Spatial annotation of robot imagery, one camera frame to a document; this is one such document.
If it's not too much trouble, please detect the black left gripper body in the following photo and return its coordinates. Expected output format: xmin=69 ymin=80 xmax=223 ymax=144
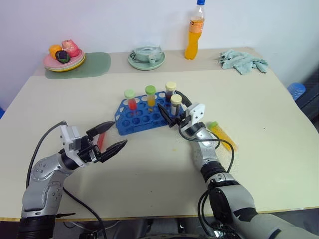
xmin=77 ymin=135 xmax=103 ymax=164

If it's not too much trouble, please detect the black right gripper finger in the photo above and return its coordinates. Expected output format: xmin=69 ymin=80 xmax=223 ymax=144
xmin=158 ymin=102 xmax=177 ymax=128
xmin=177 ymin=92 xmax=192 ymax=112

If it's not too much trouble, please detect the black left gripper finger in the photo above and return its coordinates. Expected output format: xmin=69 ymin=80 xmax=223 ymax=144
xmin=86 ymin=120 xmax=117 ymax=137
xmin=99 ymin=139 xmax=129 ymax=163

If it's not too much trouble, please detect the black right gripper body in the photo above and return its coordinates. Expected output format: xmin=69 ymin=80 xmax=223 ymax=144
xmin=170 ymin=111 xmax=191 ymax=128

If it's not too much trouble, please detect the dark tube with cream cap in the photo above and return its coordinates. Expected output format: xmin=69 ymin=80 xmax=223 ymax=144
xmin=165 ymin=82 xmax=177 ymax=101
xmin=170 ymin=94 xmax=183 ymax=117

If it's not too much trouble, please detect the red test tube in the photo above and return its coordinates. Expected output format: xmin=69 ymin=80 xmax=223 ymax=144
xmin=96 ymin=131 xmax=108 ymax=150

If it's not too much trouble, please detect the blue test tube rack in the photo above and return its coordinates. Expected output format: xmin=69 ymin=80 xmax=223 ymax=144
xmin=114 ymin=91 xmax=190 ymax=136

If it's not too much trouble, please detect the yellow tube with green cap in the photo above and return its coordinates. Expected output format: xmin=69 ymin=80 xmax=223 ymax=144
xmin=145 ymin=85 xmax=157 ymax=107
xmin=207 ymin=121 xmax=240 ymax=152

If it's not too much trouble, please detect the red tube with green cap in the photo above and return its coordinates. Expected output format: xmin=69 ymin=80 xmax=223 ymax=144
xmin=124 ymin=89 xmax=138 ymax=111

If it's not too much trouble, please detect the pale green plate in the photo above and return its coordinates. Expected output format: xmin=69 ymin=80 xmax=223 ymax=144
xmin=127 ymin=49 xmax=166 ymax=71

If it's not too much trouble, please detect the pale green cup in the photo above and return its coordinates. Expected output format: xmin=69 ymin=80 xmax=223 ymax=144
xmin=130 ymin=45 xmax=163 ymax=63

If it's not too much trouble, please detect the green placemat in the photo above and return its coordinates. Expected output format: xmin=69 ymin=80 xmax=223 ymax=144
xmin=44 ymin=52 xmax=112 ymax=80

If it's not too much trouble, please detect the orange drink bottle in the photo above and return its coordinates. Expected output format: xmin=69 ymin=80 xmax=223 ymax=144
xmin=184 ymin=0 xmax=208 ymax=61

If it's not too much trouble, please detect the yellow plate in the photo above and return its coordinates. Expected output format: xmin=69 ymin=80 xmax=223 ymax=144
xmin=46 ymin=52 xmax=86 ymax=73

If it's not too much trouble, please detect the light blue cloth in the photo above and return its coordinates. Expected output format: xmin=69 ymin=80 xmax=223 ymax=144
xmin=218 ymin=48 xmax=270 ymax=76

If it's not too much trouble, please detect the purple toy mangosteen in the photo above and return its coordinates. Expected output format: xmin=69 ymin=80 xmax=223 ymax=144
xmin=55 ymin=50 xmax=70 ymax=64

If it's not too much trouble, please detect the pink plate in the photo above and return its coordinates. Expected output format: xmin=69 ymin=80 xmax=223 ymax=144
xmin=43 ymin=48 xmax=84 ymax=69

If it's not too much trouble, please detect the pink toy peach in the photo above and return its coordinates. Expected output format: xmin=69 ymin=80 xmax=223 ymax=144
xmin=61 ymin=38 xmax=81 ymax=58

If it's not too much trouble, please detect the orange toy fruit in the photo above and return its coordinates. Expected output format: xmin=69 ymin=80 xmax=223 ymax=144
xmin=48 ymin=44 xmax=63 ymax=60

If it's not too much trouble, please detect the blue ribbed plastic object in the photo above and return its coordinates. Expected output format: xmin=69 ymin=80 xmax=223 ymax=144
xmin=287 ymin=82 xmax=307 ymax=101

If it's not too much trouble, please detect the dark object beside table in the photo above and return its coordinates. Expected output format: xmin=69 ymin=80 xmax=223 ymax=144
xmin=298 ymin=71 xmax=319 ymax=125

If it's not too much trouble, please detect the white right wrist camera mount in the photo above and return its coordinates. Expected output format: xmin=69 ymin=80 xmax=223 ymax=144
xmin=179 ymin=102 xmax=207 ymax=130

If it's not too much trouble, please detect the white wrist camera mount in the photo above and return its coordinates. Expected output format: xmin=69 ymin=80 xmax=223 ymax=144
xmin=179 ymin=102 xmax=207 ymax=130
xmin=59 ymin=125 xmax=85 ymax=167

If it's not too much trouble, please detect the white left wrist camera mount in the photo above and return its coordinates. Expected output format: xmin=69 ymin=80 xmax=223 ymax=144
xmin=59 ymin=125 xmax=85 ymax=167

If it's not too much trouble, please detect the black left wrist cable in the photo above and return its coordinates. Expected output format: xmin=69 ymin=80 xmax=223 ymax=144
xmin=25 ymin=120 xmax=68 ymax=190

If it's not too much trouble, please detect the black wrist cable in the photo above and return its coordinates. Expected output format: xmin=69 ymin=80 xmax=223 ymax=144
xmin=25 ymin=120 xmax=68 ymax=190
xmin=178 ymin=125 xmax=236 ymax=174

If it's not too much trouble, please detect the black cable under left arm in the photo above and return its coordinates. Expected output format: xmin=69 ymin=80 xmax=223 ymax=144
xmin=61 ymin=186 xmax=108 ymax=239

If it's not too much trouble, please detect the black cable under arm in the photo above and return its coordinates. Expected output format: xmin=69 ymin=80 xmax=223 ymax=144
xmin=61 ymin=186 xmax=108 ymax=239
xmin=197 ymin=184 xmax=221 ymax=239

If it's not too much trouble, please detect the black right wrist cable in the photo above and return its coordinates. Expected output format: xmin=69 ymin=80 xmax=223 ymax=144
xmin=178 ymin=125 xmax=236 ymax=174

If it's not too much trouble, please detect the black cable under right arm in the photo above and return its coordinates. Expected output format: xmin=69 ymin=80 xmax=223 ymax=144
xmin=197 ymin=184 xmax=221 ymax=239

